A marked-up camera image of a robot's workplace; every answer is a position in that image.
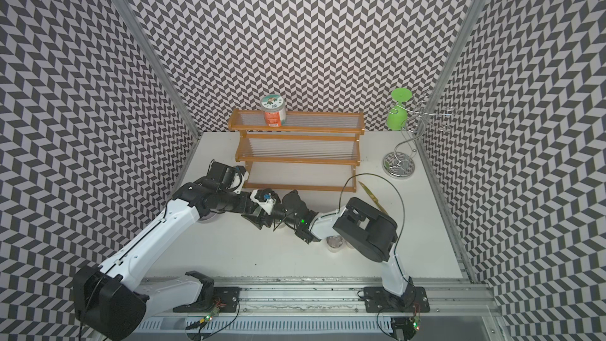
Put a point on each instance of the green plastic wine glass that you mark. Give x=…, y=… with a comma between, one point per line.
x=398, y=114

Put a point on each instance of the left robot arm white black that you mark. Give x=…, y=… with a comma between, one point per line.
x=113, y=298

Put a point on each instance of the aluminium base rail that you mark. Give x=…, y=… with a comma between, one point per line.
x=430, y=309

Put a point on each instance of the wooden two-tier shelf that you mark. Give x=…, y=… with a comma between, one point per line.
x=307, y=138

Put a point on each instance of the tall seed jar orange label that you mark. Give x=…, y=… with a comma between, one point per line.
x=273, y=107

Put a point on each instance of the seed cup front middle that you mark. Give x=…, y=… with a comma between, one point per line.
x=335, y=243

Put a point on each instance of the lilac bowl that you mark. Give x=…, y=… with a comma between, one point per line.
x=210, y=218

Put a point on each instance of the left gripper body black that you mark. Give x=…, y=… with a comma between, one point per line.
x=233, y=202

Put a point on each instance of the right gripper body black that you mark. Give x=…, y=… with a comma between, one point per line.
x=278, y=215

